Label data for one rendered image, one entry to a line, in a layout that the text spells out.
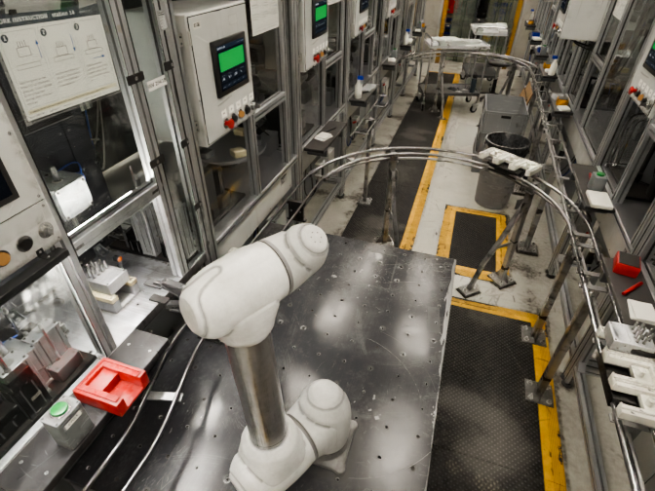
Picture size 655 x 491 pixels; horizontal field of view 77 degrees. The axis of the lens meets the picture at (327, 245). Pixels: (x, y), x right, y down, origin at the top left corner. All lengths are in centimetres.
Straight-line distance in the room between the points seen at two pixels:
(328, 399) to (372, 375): 43
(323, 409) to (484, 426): 134
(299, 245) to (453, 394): 182
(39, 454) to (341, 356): 99
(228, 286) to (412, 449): 95
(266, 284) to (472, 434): 178
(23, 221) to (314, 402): 87
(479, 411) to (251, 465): 154
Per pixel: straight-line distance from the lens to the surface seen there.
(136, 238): 188
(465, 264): 334
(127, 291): 176
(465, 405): 248
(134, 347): 155
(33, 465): 143
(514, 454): 242
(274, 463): 118
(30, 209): 121
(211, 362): 173
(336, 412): 126
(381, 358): 171
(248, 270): 79
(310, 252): 82
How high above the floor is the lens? 201
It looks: 37 degrees down
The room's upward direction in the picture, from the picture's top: 1 degrees clockwise
